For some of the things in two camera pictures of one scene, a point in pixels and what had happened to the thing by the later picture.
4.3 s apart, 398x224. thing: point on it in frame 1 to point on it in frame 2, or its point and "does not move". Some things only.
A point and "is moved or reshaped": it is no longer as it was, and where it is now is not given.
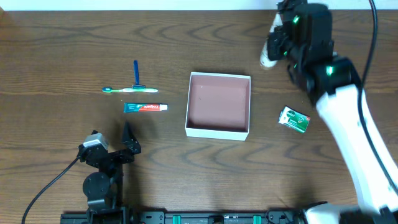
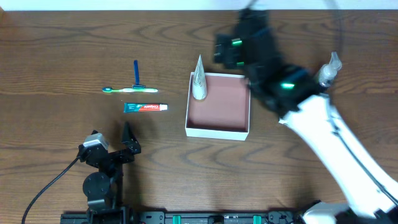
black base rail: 160,217 does not move
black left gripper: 115,156 does not move
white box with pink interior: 218,106 does not move
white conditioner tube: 265,61 is moved or reshaped
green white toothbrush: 132,90 does not move
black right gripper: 277,45 to 229,52
